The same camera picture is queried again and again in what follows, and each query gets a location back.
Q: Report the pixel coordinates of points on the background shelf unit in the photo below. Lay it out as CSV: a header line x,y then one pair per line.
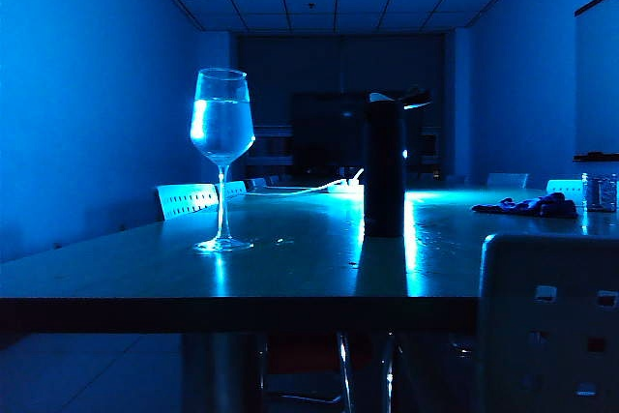
x,y
273,144

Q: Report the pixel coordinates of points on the clear plastic bottle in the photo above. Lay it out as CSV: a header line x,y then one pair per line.
x,y
599,193

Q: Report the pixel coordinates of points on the red chair with chrome legs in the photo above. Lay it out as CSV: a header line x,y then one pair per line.
x,y
309,350

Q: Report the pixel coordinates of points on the dark blue cloth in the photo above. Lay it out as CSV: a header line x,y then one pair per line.
x,y
537,206

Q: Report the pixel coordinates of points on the black television screen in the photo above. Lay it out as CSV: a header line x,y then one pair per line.
x,y
329,137

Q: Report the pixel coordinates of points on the round metal table leg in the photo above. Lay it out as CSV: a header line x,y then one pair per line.
x,y
222,374

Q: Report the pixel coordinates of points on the white perforated chair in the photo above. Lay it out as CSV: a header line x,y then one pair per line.
x,y
186,200
565,186
237,188
257,183

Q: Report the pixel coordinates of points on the wall whiteboard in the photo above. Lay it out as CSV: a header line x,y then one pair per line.
x,y
599,79

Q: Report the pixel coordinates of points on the near grey chair back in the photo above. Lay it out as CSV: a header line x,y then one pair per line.
x,y
546,335

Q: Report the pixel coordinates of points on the white perforated chair back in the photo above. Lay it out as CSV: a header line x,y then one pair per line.
x,y
186,200

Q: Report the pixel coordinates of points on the black thermos cup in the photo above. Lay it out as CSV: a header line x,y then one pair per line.
x,y
384,166

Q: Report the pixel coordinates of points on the clear stemmed wine glass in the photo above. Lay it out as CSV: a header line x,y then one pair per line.
x,y
222,137

